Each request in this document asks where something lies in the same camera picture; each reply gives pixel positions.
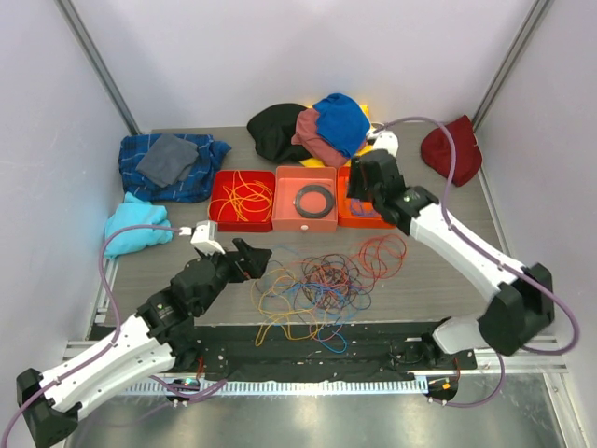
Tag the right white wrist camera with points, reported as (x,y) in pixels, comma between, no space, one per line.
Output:
(385,140)

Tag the cyan cloth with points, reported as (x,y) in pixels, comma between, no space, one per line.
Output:
(131,212)

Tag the white slotted cable duct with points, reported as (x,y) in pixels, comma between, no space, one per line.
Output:
(419,385)

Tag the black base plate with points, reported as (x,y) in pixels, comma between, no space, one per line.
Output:
(361,352)

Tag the blue striped cloth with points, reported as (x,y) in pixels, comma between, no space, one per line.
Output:
(196,187)

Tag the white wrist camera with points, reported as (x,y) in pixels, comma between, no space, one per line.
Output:
(203,237)
(385,140)

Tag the grey cloth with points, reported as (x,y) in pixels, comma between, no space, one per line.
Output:
(168,160)

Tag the orange plastic box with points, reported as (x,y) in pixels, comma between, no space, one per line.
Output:
(351,212)

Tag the pink cloth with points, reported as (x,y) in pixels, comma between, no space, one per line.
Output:
(306,135)

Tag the black cloth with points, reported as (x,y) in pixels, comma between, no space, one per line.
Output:
(272,130)

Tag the red plastic box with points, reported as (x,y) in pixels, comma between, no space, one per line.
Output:
(242,200)

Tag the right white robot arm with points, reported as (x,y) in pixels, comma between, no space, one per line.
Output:
(518,304)

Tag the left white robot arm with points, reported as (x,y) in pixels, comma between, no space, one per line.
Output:
(53,402)

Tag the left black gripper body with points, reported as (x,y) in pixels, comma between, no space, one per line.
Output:
(229,271)

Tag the dark red cloth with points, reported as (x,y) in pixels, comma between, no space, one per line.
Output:
(436,151)

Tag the salmon pink drawer box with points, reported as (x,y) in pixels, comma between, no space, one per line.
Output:
(305,199)

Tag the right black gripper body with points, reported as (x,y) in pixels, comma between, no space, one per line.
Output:
(357,188)

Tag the yellow cloth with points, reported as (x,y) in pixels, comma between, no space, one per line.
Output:
(315,163)

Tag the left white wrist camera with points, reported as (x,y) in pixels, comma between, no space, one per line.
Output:
(203,237)

